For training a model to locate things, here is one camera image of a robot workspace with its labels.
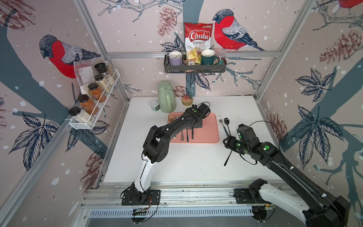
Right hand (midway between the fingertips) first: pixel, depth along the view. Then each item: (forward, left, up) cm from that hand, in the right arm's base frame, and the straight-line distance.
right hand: (225, 140), depth 79 cm
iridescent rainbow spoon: (+11, +22, -15) cm, 29 cm away
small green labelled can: (+34, +49, -10) cm, 61 cm away
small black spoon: (+24, -7, -14) cm, 28 cm away
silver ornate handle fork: (+9, +26, -15) cm, 31 cm away
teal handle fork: (+27, -3, -15) cm, 31 cm away
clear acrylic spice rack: (+34, +69, +21) cm, 80 cm away
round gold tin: (+41, +23, -11) cm, 49 cm away
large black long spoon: (-4, -4, -16) cm, 17 cm away
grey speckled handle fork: (+8, +19, -7) cm, 22 cm away
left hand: (+16, +15, -4) cm, 23 cm away
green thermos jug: (+29, +37, +5) cm, 47 cm away
